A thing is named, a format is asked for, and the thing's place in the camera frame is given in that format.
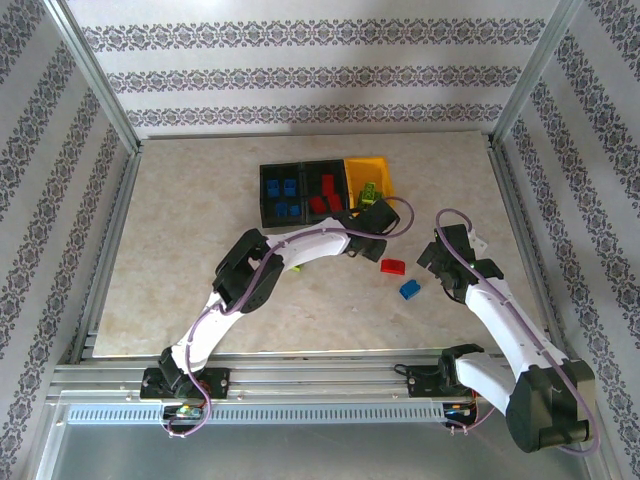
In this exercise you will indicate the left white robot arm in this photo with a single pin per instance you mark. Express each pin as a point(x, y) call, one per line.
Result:
point(310, 245)

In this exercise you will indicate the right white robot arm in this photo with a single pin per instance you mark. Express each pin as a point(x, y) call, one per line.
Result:
point(500, 325)

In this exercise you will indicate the yellow plastic bin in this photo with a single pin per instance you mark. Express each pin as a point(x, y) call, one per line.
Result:
point(370, 170)

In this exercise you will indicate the black plastic bin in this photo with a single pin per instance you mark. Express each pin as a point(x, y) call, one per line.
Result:
point(280, 220)
point(312, 172)

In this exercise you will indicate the small circuit board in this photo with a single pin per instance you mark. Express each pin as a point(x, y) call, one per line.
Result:
point(184, 411)
point(457, 411)

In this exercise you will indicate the grey metal panel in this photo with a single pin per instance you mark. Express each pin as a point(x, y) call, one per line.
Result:
point(320, 455)

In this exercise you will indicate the aluminium side rail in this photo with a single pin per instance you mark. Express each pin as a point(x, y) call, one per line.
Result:
point(525, 225)
point(107, 250)

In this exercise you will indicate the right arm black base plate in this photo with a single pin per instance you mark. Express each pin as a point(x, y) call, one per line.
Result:
point(420, 382)

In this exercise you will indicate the aluminium mounting rail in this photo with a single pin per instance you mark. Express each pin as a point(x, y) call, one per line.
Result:
point(320, 377)

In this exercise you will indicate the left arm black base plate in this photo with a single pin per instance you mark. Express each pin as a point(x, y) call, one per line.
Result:
point(220, 382)

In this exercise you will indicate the aluminium frame post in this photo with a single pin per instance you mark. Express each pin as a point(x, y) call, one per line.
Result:
point(95, 80)
point(537, 70)

